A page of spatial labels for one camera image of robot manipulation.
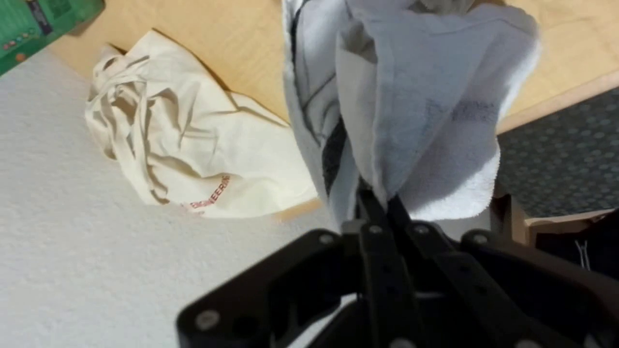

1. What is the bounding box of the black jacket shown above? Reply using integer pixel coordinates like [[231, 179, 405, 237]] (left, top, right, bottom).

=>
[[533, 214, 619, 280]]

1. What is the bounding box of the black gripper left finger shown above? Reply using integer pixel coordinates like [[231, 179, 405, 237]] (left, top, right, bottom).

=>
[[177, 185, 422, 348]]

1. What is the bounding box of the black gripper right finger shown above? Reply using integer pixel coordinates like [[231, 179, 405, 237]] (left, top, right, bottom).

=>
[[390, 195, 619, 348]]

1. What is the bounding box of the green plastic bottle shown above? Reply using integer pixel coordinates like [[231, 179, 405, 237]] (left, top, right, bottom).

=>
[[0, 0, 107, 77]]

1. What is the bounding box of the white terry towel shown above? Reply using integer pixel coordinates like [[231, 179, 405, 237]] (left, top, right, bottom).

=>
[[281, 0, 542, 227]]

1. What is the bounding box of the light wooden chair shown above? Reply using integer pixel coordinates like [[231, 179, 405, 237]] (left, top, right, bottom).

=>
[[488, 191, 619, 249]]

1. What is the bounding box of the cream cloth tote bag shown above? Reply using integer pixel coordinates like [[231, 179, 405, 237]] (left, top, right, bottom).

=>
[[84, 26, 322, 220]]

